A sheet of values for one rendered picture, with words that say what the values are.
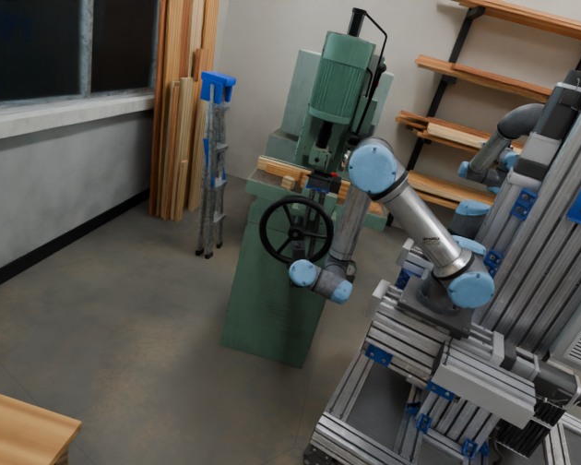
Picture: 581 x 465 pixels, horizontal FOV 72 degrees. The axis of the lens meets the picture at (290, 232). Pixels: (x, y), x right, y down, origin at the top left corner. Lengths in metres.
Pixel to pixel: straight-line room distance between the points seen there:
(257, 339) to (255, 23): 3.00
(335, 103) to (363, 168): 0.67
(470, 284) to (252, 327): 1.17
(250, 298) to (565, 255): 1.25
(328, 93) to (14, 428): 1.41
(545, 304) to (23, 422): 1.50
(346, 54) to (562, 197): 0.87
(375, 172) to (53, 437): 0.97
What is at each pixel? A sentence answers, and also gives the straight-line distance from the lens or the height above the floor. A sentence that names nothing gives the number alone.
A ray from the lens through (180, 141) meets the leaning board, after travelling 3.01.
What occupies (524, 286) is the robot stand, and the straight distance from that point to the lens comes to 1.50.
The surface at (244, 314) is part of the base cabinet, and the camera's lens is 1.98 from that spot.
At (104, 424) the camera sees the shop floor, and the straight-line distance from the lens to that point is 1.82.
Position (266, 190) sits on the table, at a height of 0.87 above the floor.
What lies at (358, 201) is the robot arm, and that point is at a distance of 1.20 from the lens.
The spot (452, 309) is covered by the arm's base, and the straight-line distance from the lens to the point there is 1.35.
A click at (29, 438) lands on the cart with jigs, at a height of 0.53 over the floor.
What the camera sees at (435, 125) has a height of 1.11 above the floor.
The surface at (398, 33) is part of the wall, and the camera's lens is 4.01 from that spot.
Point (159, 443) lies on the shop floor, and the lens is 1.77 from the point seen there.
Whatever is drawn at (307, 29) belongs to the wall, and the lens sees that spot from 4.07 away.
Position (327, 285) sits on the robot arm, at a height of 0.84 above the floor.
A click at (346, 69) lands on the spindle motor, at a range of 1.64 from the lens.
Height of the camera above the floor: 1.45
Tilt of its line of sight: 25 degrees down
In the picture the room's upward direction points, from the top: 16 degrees clockwise
